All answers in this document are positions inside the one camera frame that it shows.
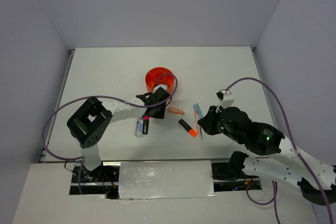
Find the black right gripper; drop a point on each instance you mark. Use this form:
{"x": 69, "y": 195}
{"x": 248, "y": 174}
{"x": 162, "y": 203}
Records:
{"x": 206, "y": 122}

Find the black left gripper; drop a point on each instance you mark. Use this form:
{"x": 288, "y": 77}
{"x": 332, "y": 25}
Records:
{"x": 160, "y": 115}

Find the orange thin pen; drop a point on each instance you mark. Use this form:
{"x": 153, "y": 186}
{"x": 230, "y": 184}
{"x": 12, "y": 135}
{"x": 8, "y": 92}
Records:
{"x": 196, "y": 125}

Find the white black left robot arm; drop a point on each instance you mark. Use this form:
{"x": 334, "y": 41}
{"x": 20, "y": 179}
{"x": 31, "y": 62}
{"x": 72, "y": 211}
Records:
{"x": 88, "y": 124}

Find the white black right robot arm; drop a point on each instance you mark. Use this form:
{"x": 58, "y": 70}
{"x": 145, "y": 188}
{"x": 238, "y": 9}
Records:
{"x": 276, "y": 158}

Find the black pink highlighter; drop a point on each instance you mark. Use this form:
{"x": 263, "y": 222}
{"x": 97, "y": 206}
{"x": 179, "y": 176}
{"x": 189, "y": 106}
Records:
{"x": 145, "y": 125}

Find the black orange highlighter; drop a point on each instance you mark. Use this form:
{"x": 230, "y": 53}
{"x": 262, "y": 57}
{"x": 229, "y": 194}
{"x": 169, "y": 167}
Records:
{"x": 187, "y": 127}

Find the blue white glue bottle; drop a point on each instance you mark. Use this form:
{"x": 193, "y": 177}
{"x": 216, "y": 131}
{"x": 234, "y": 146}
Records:
{"x": 139, "y": 127}

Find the orange round desk organizer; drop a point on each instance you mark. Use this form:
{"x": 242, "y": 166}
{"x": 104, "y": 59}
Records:
{"x": 160, "y": 76}

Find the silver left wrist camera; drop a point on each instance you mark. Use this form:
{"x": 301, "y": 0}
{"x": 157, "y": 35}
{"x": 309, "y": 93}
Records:
{"x": 160, "y": 86}

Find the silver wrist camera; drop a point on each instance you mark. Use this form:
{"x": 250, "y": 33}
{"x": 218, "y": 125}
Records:
{"x": 160, "y": 86}
{"x": 226, "y": 99}

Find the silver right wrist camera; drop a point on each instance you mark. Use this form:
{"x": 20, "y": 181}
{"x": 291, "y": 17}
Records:
{"x": 226, "y": 99}

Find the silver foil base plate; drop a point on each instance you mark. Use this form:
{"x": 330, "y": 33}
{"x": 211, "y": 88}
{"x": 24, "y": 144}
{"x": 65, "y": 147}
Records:
{"x": 166, "y": 180}

